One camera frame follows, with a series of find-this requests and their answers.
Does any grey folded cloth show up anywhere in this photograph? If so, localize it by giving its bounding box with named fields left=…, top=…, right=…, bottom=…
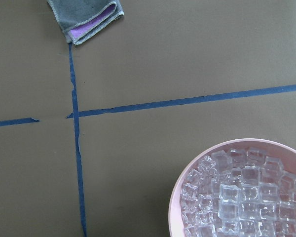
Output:
left=47, top=0, right=124, bottom=45

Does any pink bowl with ice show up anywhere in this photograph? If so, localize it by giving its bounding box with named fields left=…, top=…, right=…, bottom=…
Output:
left=168, top=139, right=296, bottom=237

